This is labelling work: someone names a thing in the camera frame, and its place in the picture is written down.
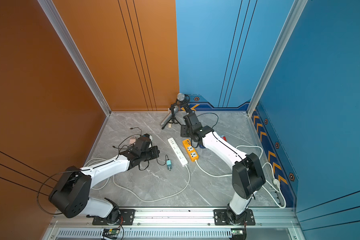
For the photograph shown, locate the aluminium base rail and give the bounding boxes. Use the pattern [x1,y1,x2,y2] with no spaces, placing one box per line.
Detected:
[41,206,304,240]

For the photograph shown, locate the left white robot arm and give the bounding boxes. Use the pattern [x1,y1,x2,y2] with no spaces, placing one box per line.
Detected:
[49,134,160,224]

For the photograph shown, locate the yellow power strip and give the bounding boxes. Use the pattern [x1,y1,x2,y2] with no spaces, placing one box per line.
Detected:
[182,139,199,162]

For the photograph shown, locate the black cable black shaver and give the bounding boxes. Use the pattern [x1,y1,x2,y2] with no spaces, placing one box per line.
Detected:
[156,155,169,166]

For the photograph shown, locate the black tripod stand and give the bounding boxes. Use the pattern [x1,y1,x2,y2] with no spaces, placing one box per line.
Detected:
[160,101,181,130]

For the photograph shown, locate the teal charger white strip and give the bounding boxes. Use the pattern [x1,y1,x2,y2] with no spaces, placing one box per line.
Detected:
[166,160,173,171]

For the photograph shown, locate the yellow strip white cable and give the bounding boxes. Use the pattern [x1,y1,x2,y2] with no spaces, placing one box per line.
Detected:
[194,145,287,209]

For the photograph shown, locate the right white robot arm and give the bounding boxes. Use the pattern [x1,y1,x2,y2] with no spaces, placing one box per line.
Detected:
[182,113,266,225]

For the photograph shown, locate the white power strip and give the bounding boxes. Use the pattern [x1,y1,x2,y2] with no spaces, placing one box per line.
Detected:
[168,138,188,167]

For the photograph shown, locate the white strip power cable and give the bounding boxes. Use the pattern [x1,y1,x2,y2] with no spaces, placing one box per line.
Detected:
[83,157,191,203]

